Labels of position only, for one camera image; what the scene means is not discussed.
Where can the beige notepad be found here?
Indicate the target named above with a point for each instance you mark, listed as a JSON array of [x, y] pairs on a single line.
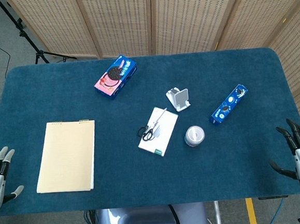
[[67, 156]]

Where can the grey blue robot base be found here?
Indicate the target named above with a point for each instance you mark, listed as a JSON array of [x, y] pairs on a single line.
[[148, 221]]

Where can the long blue Oreo box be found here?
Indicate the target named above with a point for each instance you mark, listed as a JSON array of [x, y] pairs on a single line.
[[229, 104]]

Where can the silver drink can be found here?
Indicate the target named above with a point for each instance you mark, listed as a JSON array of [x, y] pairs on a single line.
[[194, 136]]

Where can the white phone stand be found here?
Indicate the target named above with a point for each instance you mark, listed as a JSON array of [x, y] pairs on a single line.
[[179, 98]]

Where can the black tripod stand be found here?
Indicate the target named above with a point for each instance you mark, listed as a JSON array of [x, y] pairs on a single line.
[[21, 31]]

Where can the dark blue table mat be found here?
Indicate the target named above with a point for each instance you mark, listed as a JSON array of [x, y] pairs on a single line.
[[149, 174]]

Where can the pink blue Oreo box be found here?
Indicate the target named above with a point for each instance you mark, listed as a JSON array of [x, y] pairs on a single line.
[[115, 76]]

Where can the wooden perforated folding screen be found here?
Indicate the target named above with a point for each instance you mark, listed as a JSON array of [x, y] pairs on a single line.
[[158, 18]]

